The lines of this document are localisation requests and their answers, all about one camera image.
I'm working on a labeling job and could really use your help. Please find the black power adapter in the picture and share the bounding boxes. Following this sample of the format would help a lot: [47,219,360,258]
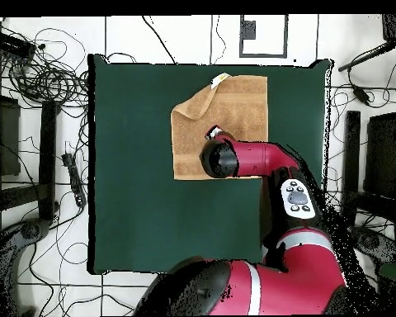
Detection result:
[351,84,372,106]

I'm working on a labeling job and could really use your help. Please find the black cable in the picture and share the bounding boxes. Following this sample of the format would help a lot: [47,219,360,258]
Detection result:
[141,15,178,64]

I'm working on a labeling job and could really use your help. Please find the black floor beam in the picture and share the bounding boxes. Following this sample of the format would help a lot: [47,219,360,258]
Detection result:
[38,100,61,221]
[341,110,361,227]

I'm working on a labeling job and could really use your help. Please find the orange terry towel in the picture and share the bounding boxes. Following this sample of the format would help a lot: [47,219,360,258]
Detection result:
[170,73,269,182]

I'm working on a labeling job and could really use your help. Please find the dark grey stand base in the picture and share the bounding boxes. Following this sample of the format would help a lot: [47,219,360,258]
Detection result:
[0,217,52,316]
[349,226,396,265]

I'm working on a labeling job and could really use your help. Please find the black power strip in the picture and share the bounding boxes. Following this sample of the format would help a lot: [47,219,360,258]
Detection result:
[61,152,87,208]

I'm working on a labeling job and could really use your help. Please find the black rectangular box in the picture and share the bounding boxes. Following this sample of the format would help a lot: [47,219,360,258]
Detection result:
[0,31,36,59]

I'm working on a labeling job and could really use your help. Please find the black rod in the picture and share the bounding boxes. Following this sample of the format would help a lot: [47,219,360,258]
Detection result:
[337,41,396,73]

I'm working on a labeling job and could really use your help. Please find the dark green table cloth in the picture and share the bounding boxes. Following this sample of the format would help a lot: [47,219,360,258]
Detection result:
[87,53,334,277]

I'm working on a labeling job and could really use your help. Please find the dark flat panel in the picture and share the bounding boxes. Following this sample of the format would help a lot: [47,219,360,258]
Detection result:
[364,111,396,199]
[0,93,21,177]

